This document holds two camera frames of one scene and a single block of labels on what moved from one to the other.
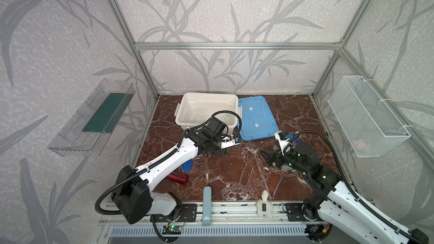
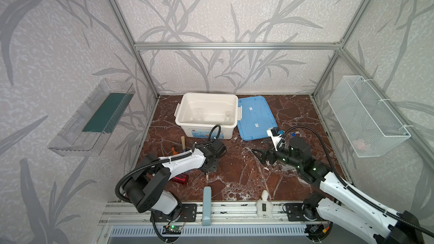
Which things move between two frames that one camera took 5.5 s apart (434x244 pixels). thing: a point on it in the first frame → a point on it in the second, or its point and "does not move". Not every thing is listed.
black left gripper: x=217 y=149 → x=210 y=165
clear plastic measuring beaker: x=198 y=114 does not move
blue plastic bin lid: x=257 y=119 does not move
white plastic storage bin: x=194 y=109 does not move
